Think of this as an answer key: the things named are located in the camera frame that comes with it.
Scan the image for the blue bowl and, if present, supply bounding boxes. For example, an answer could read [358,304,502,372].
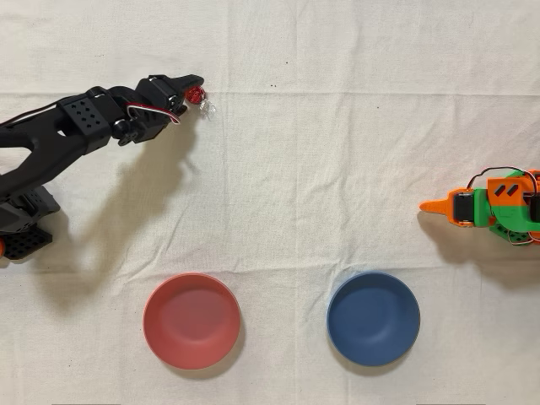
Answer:
[326,271,422,367]

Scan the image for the orange arm servo cable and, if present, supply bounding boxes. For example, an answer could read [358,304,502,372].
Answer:
[466,166,540,246]

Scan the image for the red bowl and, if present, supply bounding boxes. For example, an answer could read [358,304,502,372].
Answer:
[143,272,242,371]

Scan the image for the white tablecloth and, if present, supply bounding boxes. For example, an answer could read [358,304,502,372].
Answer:
[0,0,540,405]

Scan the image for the red candy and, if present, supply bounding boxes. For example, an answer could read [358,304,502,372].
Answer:
[185,85,217,122]

